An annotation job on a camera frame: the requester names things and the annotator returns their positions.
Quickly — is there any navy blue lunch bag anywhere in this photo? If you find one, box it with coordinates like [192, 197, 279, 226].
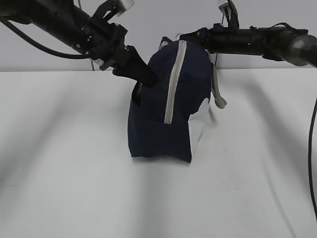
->
[127, 37, 227, 163]

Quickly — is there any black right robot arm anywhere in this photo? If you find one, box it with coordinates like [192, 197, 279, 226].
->
[179, 0, 317, 67]

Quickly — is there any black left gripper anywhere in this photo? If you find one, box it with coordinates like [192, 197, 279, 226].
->
[71, 17, 159, 87]

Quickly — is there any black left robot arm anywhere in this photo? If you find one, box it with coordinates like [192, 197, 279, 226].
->
[0, 0, 158, 87]

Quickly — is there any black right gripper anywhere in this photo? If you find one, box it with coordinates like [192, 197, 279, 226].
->
[179, 23, 238, 54]

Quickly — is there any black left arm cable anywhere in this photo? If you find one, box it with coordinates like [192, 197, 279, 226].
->
[0, 18, 92, 60]

